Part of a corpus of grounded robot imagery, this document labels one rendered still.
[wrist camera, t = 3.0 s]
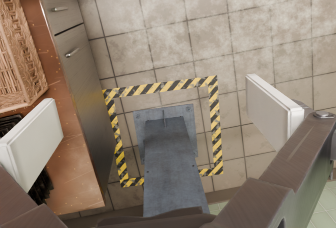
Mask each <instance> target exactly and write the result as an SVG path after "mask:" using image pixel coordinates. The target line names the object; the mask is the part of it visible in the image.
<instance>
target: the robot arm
mask: <svg viewBox="0 0 336 228"><path fill-rule="evenodd" d="M245 94H246V115H247V116H248V117H249V118H250V119H251V121H252V122H253V123H254V124H255V125H256V127H257V128H258V129H259V130H260V132H261V133H262V134H263V135H264V136H265V138H266V139H267V140H268V141H269V143H270V144H271V145H272V146H273V147H274V149H275V150H276V151H277V152H278V154H277V155H276V156H275V158H274V159H273V160H272V162H271V163H270V164H269V166H268V167H267V168H266V170H265V171H264V172H263V173H262V175H261V176H260V177H259V179H255V178H250V177H249V178H248V179H246V181H245V182H244V183H243V184H242V186H241V187H240V188H239V189H238V191H237V192H236V193H235V194H234V195H233V197H232V198H231V199H230V200H229V202H228V203H227V204H226V205H225V207H224V208H223V209H222V210H221V211H220V213H219V214H218V215H213V214H205V213H203V210H202V206H197V207H189V208H181V209H175V210H172V211H168V212H165V213H162V214H159V215H156V216H152V217H136V216H118V217H110V218H102V219H98V220H97V224H96V227H94V228H307V227H308V224H309V222H310V220H311V217H312V215H313V213H314V210H315V208H316V206H317V203H318V201H319V199H320V196H321V194H322V192H323V189H324V187H325V185H326V182H327V180H328V178H329V177H330V180H333V168H334V161H336V114H333V113H331V112H326V111H314V110H313V109H311V108H309V107H308V106H307V105H305V104H304V103H302V102H301V101H298V100H295V99H289V98H288V97H286V96H285V95H283V94H282V93H281V92H279V91H278V90H277V89H275V88H274V87H272V86H271V85H270V84H268V83H267V82H265V81H264V80H263V79H261V78H260V77H259V76H257V75H256V74H247V76H245ZM63 137H64V135H63V131H62V127H61V123H60V119H59V115H58V111H57V107H56V103H55V100H54V99H53V98H47V99H44V100H43V101H42V102H41V103H40V104H39V105H37V106H36V107H35V108H34V109H33V110H32V111H31V112H30V113H29V114H27V115H26V116H25V117H24V118H23V119H22V120H21V121H20V122H19V123H18V124H16V125H15V126H14V127H13V128H12V129H11V130H10V131H9V132H8V133H7V134H6V135H5V136H4V137H2V138H0V228H68V227H67V226H66V225H65V224H64V223H63V222H62V221H61V220H60V219H59V217H58V216H57V215H56V214H55V213H54V212H53V211H52V210H51V209H50V208H49V207H48V206H47V205H46V204H44V203H43V204H41V205H39V206H38V205H37V204H36V203H35V201H34V200H33V199H32V198H31V197H30V196H29V195H28V192H29V190H30V188H31V187H32V185H33V184H34V182H35V181H36V179H37V177H38V176H39V174H40V173H41V171H42V170H43V168H44V167H45V165H46V163H47V162H48V160H49V159H50V157H51V156H52V154H53V153H54V151H55V149H56V148H57V146H58V145H59V143H60V142H61V140H62V139H63Z"/></svg>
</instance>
